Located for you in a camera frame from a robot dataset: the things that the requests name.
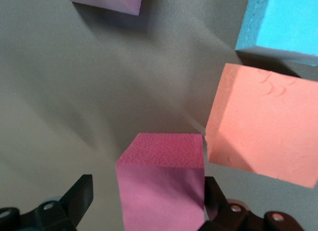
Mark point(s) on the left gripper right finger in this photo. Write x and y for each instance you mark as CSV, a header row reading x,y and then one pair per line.
x,y
233,216

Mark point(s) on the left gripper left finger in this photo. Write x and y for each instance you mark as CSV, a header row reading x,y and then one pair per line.
x,y
77,201

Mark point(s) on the red foam cube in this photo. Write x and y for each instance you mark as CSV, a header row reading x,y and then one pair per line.
x,y
161,186

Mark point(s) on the orange foam cube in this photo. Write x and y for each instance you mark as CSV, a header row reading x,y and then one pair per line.
x,y
263,126

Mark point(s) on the brown paper table cover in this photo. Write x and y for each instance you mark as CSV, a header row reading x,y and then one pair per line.
x,y
74,92

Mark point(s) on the blue foam cube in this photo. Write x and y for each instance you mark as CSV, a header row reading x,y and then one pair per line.
x,y
285,22

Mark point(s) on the pink foam cube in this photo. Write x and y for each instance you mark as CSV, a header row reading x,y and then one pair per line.
x,y
104,0

